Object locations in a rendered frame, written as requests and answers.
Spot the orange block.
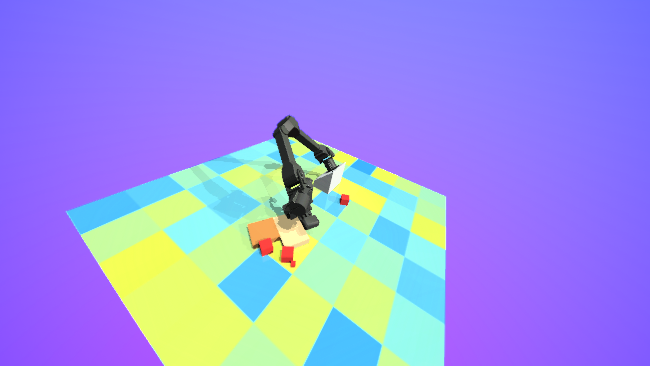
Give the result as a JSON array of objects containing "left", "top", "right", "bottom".
[{"left": 247, "top": 217, "right": 280, "bottom": 250}]

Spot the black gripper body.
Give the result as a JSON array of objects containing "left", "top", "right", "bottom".
[{"left": 301, "top": 199, "right": 320, "bottom": 230}]

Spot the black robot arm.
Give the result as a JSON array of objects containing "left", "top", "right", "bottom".
[{"left": 272, "top": 115, "right": 339, "bottom": 220}]

